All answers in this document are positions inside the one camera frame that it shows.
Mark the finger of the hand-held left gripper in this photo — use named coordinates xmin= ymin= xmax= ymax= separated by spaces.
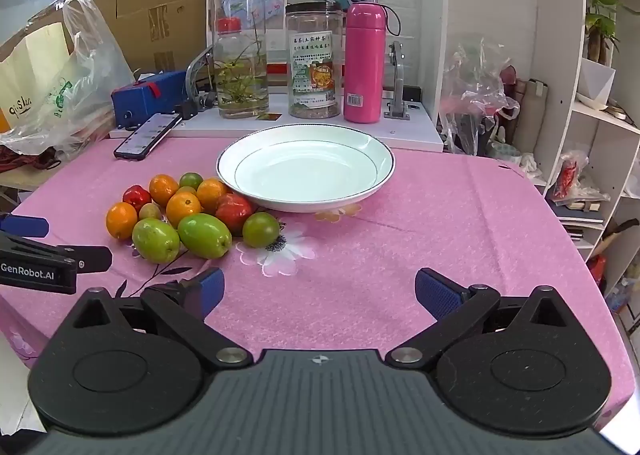
xmin=0 ymin=214 xmax=50 ymax=239
xmin=0 ymin=231 xmax=114 ymax=274

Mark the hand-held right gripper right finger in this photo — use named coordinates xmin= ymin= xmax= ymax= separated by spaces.
xmin=385 ymin=266 xmax=571 ymax=370

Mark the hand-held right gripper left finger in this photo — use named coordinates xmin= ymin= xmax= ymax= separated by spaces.
xmin=70 ymin=266 xmax=253 ymax=370

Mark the orange mandarin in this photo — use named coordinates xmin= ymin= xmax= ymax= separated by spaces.
xmin=105 ymin=202 xmax=139 ymax=240
xmin=195 ymin=178 xmax=231 ymax=213
xmin=148 ymin=174 xmax=180 ymax=207
xmin=165 ymin=192 xmax=202 ymax=228

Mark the large green jujube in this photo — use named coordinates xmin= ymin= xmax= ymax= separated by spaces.
xmin=177 ymin=213 xmax=233 ymax=260
xmin=132 ymin=218 xmax=181 ymax=264

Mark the small red apple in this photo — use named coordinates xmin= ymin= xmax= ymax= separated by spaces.
xmin=122 ymin=184 xmax=152 ymax=212

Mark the round green reddish fruit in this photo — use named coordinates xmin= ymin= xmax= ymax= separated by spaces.
xmin=242 ymin=212 xmax=281 ymax=249

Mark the large red apple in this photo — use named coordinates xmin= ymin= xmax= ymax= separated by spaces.
xmin=215 ymin=193 xmax=256 ymax=236

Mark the white porcelain plate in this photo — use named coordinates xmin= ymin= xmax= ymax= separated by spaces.
xmin=216 ymin=124 xmax=396 ymax=213

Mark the red cloth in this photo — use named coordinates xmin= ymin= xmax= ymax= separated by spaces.
xmin=0 ymin=142 xmax=63 ymax=173

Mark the pink floral tablecloth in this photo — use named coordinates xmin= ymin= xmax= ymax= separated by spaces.
xmin=0 ymin=135 xmax=636 ymax=431

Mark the black smartphone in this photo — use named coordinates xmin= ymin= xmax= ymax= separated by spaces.
xmin=114 ymin=112 xmax=183 ymax=160

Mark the beige paper bag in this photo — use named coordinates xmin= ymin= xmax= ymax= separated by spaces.
xmin=0 ymin=22 xmax=71 ymax=136

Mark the stack of books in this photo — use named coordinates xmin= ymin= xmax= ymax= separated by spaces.
xmin=547 ymin=198 xmax=608 ymax=227

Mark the clear plastic bag green print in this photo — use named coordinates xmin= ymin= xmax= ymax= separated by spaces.
xmin=0 ymin=0 xmax=135 ymax=158

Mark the blue box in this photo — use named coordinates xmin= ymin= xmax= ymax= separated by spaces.
xmin=111 ymin=70 xmax=190 ymax=131

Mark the plastic bag with red contents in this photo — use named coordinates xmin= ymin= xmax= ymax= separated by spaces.
xmin=550 ymin=150 xmax=611 ymax=203

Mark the white board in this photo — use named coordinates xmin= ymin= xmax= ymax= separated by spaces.
xmin=109 ymin=100 xmax=445 ymax=153

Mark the grey metal lever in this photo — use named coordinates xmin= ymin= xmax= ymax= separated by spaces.
xmin=175 ymin=45 xmax=218 ymax=121

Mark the crumpled clear plastic bag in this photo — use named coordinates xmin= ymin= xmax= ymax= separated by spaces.
xmin=439 ymin=38 xmax=521 ymax=156

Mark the pink thermos bottle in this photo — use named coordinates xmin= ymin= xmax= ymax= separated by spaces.
xmin=343 ymin=0 xmax=402 ymax=124

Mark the cardboard box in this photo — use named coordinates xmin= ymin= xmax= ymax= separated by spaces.
xmin=85 ymin=0 xmax=213 ymax=86

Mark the white shelf unit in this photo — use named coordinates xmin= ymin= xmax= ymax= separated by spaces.
xmin=515 ymin=0 xmax=640 ymax=301

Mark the white plant pot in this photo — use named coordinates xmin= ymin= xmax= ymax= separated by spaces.
xmin=575 ymin=58 xmax=617 ymax=111

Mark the clear labelled plastic jar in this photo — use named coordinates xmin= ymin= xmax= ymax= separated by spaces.
xmin=285 ymin=0 xmax=344 ymax=119

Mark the green potted plant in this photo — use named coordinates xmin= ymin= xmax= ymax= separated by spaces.
xmin=582 ymin=0 xmax=623 ymax=63

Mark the wooden handled tool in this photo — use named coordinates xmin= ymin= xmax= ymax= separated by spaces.
xmin=592 ymin=219 xmax=640 ymax=256

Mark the grey metal bracket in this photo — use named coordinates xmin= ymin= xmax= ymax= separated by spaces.
xmin=383 ymin=41 xmax=412 ymax=121

